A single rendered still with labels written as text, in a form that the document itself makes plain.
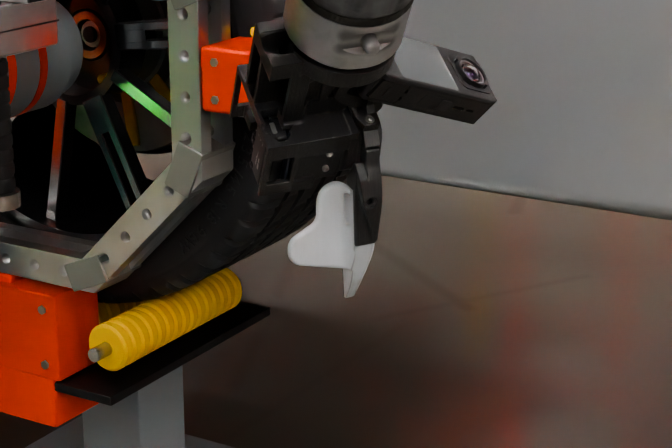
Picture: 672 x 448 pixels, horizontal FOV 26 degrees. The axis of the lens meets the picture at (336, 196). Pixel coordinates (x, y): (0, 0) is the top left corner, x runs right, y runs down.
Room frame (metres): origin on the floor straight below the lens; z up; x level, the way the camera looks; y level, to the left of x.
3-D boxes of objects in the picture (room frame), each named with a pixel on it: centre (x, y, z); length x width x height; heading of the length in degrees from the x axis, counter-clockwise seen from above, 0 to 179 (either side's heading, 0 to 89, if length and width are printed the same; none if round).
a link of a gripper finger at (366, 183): (0.93, -0.01, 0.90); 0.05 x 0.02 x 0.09; 20
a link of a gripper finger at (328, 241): (0.94, 0.01, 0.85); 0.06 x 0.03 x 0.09; 110
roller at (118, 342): (1.69, 0.21, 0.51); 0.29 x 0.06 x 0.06; 150
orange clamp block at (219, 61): (1.51, 0.09, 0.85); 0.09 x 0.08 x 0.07; 60
